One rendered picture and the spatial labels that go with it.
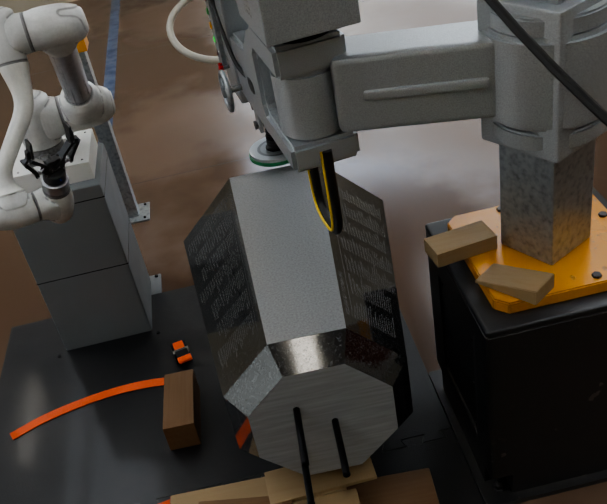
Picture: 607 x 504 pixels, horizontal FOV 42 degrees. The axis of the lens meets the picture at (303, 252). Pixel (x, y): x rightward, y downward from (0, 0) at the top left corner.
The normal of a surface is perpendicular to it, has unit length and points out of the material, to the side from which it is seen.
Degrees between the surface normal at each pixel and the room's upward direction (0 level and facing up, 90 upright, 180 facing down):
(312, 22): 90
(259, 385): 53
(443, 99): 90
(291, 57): 90
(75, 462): 0
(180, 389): 0
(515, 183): 90
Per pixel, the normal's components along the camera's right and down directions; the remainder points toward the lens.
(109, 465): -0.16, -0.81
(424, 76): -0.10, 0.59
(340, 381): 0.13, 0.55
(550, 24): -0.76, 0.47
